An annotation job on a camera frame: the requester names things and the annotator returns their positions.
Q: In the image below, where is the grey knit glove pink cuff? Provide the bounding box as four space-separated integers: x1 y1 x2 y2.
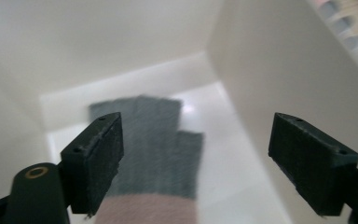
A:
88 94 205 224

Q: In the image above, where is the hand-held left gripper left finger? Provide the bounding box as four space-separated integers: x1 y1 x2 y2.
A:
60 112 125 217

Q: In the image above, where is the white storage box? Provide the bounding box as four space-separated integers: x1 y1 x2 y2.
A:
0 0 358 224

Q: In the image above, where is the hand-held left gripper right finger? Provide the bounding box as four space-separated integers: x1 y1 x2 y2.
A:
268 112 358 217

